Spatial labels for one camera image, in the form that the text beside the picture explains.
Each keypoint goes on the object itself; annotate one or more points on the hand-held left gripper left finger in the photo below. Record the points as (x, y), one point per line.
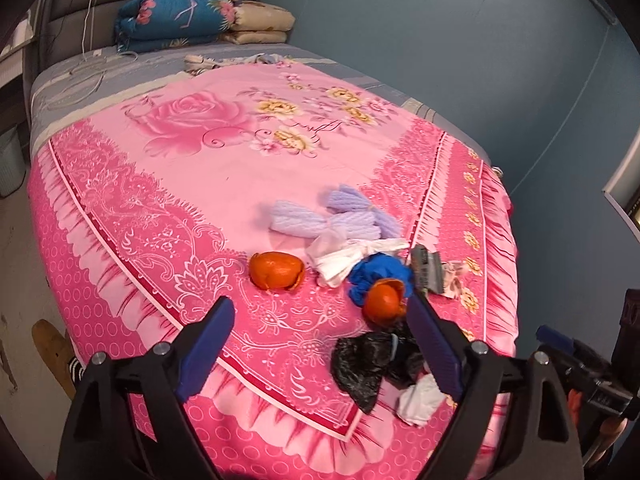
(205, 345)

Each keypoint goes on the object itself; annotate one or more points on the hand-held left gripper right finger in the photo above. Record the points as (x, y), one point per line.
(435, 345)

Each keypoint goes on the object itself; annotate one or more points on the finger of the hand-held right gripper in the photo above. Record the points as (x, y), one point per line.
(555, 339)

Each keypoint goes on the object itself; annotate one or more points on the white tissue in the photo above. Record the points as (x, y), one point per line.
(417, 400)

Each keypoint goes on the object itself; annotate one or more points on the small orange peel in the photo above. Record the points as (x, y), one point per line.
(382, 305)

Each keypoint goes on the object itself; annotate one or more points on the black plastic bag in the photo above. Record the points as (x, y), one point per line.
(365, 360)

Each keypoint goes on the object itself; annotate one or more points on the grey packet wrapper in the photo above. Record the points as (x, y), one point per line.
(427, 267)

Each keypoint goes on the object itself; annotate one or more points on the large orange peel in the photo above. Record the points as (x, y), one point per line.
(277, 271)

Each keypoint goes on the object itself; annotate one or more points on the purple foam net bundle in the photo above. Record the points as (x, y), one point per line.
(350, 199)

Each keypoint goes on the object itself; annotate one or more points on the person's right hand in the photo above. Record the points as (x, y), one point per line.
(612, 432)

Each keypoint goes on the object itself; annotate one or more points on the blue glove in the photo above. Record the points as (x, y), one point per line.
(375, 270)

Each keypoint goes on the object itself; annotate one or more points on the white cloth scrap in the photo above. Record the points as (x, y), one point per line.
(340, 265)

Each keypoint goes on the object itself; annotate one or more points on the black shoe with white stripes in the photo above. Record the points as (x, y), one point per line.
(77, 370)

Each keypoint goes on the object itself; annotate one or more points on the clear plastic bag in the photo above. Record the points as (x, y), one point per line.
(325, 245)

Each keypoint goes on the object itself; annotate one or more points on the window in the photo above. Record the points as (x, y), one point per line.
(625, 185)

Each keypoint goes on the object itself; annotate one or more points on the pink floral bedsheet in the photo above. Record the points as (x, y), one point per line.
(200, 170)

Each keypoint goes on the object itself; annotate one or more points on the small crumpled cloth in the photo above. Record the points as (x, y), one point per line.
(220, 61)

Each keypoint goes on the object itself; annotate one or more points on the blue floral quilt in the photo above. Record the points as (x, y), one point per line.
(170, 22)

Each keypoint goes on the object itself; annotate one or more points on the beige folded quilt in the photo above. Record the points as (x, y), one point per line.
(262, 17)

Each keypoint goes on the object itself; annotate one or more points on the grey upholstered headboard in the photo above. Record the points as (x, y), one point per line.
(65, 20)

